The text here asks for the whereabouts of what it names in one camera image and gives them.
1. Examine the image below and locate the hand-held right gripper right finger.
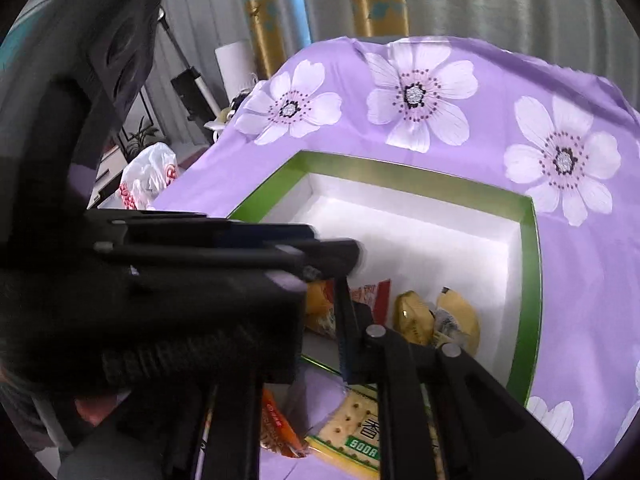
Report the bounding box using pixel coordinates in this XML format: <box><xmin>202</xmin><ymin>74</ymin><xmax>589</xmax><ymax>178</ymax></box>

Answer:
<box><xmin>334</xmin><ymin>278</ymin><xmax>585</xmax><ymax>480</ymax></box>

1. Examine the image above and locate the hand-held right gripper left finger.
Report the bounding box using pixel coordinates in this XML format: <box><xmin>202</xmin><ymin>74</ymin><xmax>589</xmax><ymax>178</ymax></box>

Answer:
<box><xmin>160</xmin><ymin>385</ymin><xmax>264</xmax><ymax>480</ymax></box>

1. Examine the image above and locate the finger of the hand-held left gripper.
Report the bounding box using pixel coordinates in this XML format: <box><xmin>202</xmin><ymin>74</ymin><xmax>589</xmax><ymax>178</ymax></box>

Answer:
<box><xmin>85</xmin><ymin>210</ymin><xmax>319</xmax><ymax>244</ymax></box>
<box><xmin>94</xmin><ymin>239</ymin><xmax>364</xmax><ymax>282</ymax></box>

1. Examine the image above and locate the red and white snack packet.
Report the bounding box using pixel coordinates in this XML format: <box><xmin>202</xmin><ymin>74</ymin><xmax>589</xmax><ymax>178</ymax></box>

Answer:
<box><xmin>347</xmin><ymin>279</ymin><xmax>394</xmax><ymax>334</ymax></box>

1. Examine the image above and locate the green and yellow cracker packet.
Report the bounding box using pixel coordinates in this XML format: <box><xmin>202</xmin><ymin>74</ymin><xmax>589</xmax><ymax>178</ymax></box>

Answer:
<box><xmin>304</xmin><ymin>384</ymin><xmax>443</xmax><ymax>480</ymax></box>

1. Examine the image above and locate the green cardboard box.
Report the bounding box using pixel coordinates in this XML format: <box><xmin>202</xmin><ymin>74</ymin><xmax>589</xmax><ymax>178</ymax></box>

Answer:
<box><xmin>227</xmin><ymin>150</ymin><xmax>544</xmax><ymax>408</ymax></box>

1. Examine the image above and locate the person's left hand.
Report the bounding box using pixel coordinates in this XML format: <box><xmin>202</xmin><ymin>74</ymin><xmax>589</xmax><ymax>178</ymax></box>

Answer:
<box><xmin>74</xmin><ymin>391</ymin><xmax>135</xmax><ymax>429</ymax></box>

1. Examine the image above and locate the orange snack packet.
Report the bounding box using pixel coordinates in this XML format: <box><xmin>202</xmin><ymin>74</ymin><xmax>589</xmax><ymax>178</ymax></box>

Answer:
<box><xmin>260</xmin><ymin>387</ymin><xmax>309</xmax><ymax>461</ymax></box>

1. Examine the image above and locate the yellow snack packet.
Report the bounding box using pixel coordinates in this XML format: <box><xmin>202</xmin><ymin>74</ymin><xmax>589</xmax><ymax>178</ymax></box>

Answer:
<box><xmin>305</xmin><ymin>280</ymin><xmax>342</xmax><ymax>342</ymax></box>

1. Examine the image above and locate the gold wrapped candy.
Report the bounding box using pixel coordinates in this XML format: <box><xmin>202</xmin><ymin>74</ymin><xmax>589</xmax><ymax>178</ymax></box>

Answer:
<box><xmin>392</xmin><ymin>290</ymin><xmax>436</xmax><ymax>347</ymax></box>
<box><xmin>431</xmin><ymin>287</ymin><xmax>482</xmax><ymax>356</ymax></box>

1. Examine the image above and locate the potted plant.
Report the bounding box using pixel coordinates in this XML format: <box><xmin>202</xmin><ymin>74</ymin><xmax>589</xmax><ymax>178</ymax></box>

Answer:
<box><xmin>122</xmin><ymin>117</ymin><xmax>169</xmax><ymax>161</ymax></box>

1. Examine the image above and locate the white plastic bag red print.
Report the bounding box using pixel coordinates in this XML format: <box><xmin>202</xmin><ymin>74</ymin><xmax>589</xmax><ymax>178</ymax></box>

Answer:
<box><xmin>117</xmin><ymin>142</ymin><xmax>179</xmax><ymax>211</ymax></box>

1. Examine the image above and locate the small dark ornament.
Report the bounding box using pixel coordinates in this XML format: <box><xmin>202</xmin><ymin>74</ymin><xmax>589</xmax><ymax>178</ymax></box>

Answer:
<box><xmin>212</xmin><ymin>87</ymin><xmax>261</xmax><ymax>136</ymax></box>

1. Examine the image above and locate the black floor stand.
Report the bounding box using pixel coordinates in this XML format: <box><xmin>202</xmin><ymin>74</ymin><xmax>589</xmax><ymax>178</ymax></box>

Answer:
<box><xmin>159</xmin><ymin>5</ymin><xmax>224</xmax><ymax>127</ymax></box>

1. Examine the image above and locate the white cylinder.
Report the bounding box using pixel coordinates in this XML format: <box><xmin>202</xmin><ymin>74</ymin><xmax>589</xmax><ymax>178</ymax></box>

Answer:
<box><xmin>215</xmin><ymin>40</ymin><xmax>261</xmax><ymax>106</ymax></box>

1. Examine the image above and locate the purple floral cloth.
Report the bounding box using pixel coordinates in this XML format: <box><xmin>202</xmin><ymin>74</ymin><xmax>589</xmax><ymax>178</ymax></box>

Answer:
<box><xmin>150</xmin><ymin>35</ymin><xmax>640</xmax><ymax>480</ymax></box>

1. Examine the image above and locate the grey curtain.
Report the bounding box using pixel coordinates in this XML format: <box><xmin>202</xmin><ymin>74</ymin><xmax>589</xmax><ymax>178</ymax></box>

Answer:
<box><xmin>295</xmin><ymin>0</ymin><xmax>636</xmax><ymax>92</ymax></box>

